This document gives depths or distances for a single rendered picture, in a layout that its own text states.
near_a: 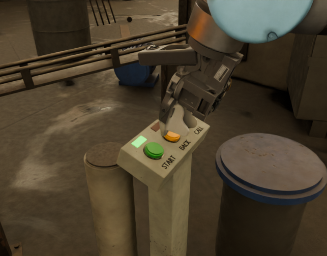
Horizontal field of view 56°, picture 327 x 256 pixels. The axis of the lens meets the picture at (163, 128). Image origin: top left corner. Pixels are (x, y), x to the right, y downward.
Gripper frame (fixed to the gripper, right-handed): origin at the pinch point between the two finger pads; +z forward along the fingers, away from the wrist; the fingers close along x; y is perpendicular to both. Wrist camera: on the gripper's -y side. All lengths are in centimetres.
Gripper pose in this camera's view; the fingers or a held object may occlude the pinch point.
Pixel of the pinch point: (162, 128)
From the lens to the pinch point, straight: 59.8
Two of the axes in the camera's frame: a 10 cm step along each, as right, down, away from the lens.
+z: -2.9, 7.3, 6.2
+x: 5.0, -4.4, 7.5
